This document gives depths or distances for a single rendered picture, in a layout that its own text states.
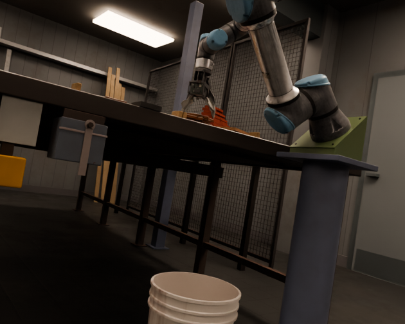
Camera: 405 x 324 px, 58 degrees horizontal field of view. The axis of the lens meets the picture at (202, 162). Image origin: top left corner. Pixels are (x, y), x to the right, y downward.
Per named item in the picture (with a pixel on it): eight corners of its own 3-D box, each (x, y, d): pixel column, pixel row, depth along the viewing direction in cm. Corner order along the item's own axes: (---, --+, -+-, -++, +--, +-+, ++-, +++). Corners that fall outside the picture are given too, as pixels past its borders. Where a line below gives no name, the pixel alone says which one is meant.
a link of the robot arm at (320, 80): (344, 101, 134) (332, 67, 129) (317, 120, 131) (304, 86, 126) (322, 101, 145) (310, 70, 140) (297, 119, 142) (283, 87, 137)
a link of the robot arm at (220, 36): (229, 20, 145) (219, 29, 155) (206, 33, 142) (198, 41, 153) (239, 38, 146) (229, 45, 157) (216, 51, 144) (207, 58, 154)
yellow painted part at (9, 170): (21, 188, 97) (37, 100, 98) (-18, 184, 92) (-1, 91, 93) (17, 185, 104) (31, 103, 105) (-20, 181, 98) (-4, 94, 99)
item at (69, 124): (101, 178, 108) (112, 117, 109) (52, 171, 100) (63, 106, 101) (89, 175, 117) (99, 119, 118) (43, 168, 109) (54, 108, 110)
